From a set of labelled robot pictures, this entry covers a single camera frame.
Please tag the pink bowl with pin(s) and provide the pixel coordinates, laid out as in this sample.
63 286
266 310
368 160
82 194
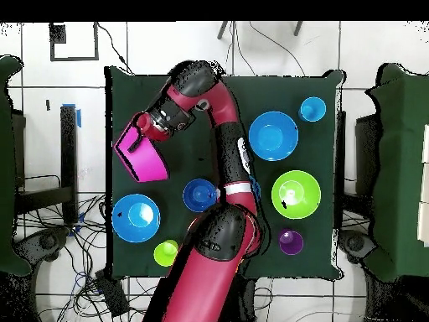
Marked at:
147 164

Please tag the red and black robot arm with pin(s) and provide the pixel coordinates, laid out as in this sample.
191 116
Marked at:
204 285

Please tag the large blue bowl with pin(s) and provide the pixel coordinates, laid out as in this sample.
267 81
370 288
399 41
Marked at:
273 136
135 218

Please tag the small dark blue bowl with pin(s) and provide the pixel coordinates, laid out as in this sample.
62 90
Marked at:
197 194

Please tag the yellow-green cup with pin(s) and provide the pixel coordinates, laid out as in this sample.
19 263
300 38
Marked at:
166 253

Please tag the small light blue bowl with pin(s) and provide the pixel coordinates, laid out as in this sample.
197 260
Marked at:
256 189

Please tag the green cloth covered table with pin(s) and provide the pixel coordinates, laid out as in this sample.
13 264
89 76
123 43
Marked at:
6 167
402 167

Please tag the grey chair base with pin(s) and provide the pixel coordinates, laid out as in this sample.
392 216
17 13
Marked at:
47 241
355 245

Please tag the black power strip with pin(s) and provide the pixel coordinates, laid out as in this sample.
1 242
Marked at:
112 295

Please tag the dark green tablecloth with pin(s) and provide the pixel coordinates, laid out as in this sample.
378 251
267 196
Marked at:
301 87

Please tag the lime green bowl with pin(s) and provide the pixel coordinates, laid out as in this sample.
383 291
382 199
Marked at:
296 194

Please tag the light blue cup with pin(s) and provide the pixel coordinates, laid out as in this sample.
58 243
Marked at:
312 109

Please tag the purple cup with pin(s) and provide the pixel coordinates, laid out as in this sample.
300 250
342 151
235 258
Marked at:
291 242

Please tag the black stand post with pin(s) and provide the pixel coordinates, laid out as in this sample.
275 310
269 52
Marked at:
341 151
68 151

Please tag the camera tripod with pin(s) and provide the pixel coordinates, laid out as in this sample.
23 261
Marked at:
222 31

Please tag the black square floor frame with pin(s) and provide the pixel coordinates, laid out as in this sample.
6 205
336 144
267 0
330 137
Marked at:
57 33

